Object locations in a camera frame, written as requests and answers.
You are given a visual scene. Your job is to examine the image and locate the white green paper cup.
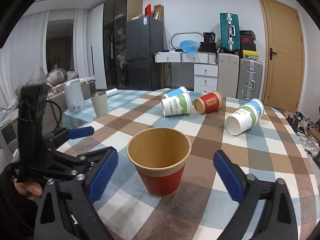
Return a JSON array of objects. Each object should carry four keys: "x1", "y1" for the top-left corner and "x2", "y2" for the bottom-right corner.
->
[
  {"x1": 161, "y1": 93, "x2": 193, "y2": 117},
  {"x1": 226, "y1": 104, "x2": 259, "y2": 136}
]

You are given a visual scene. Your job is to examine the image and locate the white green paper cup right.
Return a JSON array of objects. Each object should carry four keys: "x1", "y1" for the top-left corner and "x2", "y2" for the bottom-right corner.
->
[{"x1": 226, "y1": 104, "x2": 259, "y2": 136}]

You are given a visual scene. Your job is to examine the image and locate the white drawer desk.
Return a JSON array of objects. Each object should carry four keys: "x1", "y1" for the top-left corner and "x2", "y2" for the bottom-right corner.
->
[{"x1": 154, "y1": 51, "x2": 218, "y2": 93}]

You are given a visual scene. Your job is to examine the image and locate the white blue paper cup left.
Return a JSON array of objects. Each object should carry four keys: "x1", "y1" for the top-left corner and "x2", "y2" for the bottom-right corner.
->
[{"x1": 162, "y1": 86, "x2": 189, "y2": 99}]

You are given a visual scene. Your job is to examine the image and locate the beige suitcase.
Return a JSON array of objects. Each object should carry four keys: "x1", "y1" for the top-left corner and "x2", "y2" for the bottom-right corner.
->
[{"x1": 217, "y1": 53, "x2": 239, "y2": 98}]

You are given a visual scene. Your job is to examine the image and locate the checkered tablecloth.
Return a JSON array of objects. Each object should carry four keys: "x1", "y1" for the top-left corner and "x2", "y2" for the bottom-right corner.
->
[{"x1": 60, "y1": 90, "x2": 319, "y2": 239}]

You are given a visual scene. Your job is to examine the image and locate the white electric kettle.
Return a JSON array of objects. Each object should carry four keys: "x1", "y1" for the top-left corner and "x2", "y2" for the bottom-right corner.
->
[{"x1": 63, "y1": 79, "x2": 85, "y2": 113}]

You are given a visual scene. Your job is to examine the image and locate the person's left hand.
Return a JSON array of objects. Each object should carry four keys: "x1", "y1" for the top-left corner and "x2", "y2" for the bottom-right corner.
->
[{"x1": 14, "y1": 179, "x2": 43, "y2": 201}]

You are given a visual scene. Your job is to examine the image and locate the stack of shoe boxes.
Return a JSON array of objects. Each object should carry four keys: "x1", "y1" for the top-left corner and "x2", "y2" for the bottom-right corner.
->
[{"x1": 240, "y1": 30, "x2": 259, "y2": 60}]

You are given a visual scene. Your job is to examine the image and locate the black bag on desk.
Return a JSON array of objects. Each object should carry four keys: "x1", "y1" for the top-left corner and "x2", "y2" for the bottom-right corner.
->
[{"x1": 198, "y1": 31, "x2": 216, "y2": 53}]

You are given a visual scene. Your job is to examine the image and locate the white blue paper cup right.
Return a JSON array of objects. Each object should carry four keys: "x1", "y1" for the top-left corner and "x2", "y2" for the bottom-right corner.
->
[{"x1": 248, "y1": 99, "x2": 265, "y2": 119}]

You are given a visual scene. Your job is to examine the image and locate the blue plastic bag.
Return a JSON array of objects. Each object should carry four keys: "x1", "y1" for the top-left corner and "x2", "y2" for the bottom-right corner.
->
[{"x1": 179, "y1": 40, "x2": 201, "y2": 54}]

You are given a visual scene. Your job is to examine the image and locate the black refrigerator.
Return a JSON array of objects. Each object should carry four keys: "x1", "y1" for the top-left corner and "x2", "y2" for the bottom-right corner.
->
[{"x1": 126, "y1": 16, "x2": 164, "y2": 90}]

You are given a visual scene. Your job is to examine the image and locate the black cable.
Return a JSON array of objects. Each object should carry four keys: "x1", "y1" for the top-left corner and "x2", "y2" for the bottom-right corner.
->
[{"x1": 46, "y1": 99, "x2": 62, "y2": 131}]

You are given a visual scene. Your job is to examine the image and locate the red paper cup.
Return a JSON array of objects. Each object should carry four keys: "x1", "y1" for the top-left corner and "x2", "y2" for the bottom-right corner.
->
[
  {"x1": 127, "y1": 127, "x2": 191, "y2": 197},
  {"x1": 194, "y1": 91, "x2": 224, "y2": 114}
]

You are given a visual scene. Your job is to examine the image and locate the pile of shoes on floor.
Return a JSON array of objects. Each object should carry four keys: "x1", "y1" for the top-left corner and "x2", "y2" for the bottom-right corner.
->
[{"x1": 286, "y1": 111, "x2": 319, "y2": 158}]

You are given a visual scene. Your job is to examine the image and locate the beige steel tumbler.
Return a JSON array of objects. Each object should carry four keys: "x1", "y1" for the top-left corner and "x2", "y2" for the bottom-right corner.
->
[{"x1": 91, "y1": 92, "x2": 108, "y2": 118}]

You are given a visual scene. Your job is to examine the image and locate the white blue paper cup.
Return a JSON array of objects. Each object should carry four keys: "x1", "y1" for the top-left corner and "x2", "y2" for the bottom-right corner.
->
[
  {"x1": 162, "y1": 86, "x2": 189, "y2": 99},
  {"x1": 248, "y1": 99, "x2": 265, "y2": 119}
]

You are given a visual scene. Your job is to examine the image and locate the sofa with clothes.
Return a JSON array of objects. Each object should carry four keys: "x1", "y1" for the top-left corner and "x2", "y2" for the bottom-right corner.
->
[{"x1": 0, "y1": 65, "x2": 97, "y2": 140}]

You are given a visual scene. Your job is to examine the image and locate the white paper roll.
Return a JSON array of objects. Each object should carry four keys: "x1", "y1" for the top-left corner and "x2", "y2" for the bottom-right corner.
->
[{"x1": 105, "y1": 88, "x2": 118, "y2": 98}]

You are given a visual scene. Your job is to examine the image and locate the teal suitcase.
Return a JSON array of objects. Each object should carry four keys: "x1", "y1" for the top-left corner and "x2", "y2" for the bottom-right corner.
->
[{"x1": 220, "y1": 12, "x2": 240, "y2": 55}]

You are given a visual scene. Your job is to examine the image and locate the dark glass cabinet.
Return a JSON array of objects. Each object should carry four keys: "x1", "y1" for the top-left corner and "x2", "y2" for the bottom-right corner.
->
[{"x1": 103, "y1": 0, "x2": 143, "y2": 89}]

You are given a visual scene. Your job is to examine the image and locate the wooden door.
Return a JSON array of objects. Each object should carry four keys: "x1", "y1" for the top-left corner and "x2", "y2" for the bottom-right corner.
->
[{"x1": 259, "y1": 0, "x2": 305, "y2": 112}]

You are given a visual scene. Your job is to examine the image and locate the silver aluminium suitcase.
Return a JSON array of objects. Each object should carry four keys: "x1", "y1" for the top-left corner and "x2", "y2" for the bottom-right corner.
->
[{"x1": 236, "y1": 58, "x2": 263, "y2": 101}]

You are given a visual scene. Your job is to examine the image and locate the white green paper cup left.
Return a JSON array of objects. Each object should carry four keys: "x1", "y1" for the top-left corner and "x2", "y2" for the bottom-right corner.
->
[{"x1": 161, "y1": 93, "x2": 193, "y2": 117}]

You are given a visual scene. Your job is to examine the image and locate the white curtain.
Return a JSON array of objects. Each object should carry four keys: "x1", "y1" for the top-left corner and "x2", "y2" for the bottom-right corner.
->
[{"x1": 1, "y1": 9, "x2": 89, "y2": 105}]

